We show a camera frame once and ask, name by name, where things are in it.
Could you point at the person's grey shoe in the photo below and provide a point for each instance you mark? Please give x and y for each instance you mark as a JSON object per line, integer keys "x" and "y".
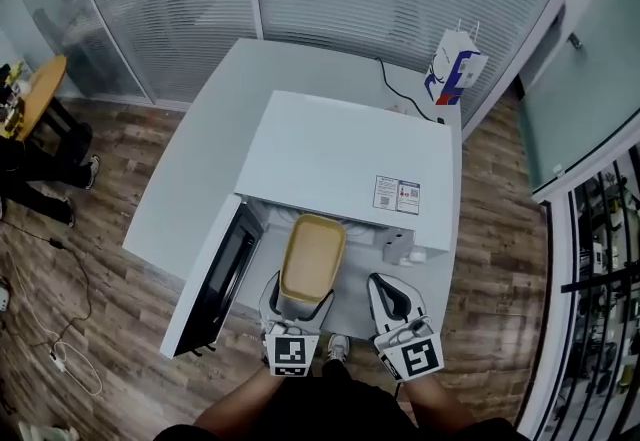
{"x": 338, "y": 346}

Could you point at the yellow green item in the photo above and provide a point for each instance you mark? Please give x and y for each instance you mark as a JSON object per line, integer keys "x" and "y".
{"x": 17, "y": 70}

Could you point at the white paper bag blue print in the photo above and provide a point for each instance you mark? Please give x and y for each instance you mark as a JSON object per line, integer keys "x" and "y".
{"x": 452, "y": 69}

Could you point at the person's right forearm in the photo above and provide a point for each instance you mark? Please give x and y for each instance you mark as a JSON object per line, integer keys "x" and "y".
{"x": 435, "y": 401}

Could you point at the white microwave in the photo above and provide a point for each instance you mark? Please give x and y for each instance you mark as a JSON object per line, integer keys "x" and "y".
{"x": 335, "y": 154}

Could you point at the round wooden table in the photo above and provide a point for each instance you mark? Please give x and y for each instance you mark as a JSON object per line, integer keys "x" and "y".
{"x": 42, "y": 89}

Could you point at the black metal rack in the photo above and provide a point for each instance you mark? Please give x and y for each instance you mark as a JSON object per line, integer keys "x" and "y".
{"x": 600, "y": 289}

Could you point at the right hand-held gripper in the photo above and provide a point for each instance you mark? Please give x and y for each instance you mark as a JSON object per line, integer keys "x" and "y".
{"x": 417, "y": 356}

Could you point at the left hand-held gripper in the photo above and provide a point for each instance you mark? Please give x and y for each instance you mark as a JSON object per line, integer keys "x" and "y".
{"x": 290, "y": 354}

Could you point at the frosted glass door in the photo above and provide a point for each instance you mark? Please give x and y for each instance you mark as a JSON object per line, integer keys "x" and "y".
{"x": 580, "y": 94}

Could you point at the person's left forearm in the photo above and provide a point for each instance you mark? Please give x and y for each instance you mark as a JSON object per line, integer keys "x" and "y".
{"x": 240, "y": 404}

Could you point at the person's black clothing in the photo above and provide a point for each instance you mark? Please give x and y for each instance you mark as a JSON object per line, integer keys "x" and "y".
{"x": 340, "y": 411}

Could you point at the tan rectangular container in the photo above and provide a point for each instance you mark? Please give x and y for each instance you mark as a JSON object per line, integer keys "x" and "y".
{"x": 312, "y": 256}

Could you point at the white power strip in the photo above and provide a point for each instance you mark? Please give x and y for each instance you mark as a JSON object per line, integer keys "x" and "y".
{"x": 58, "y": 361}

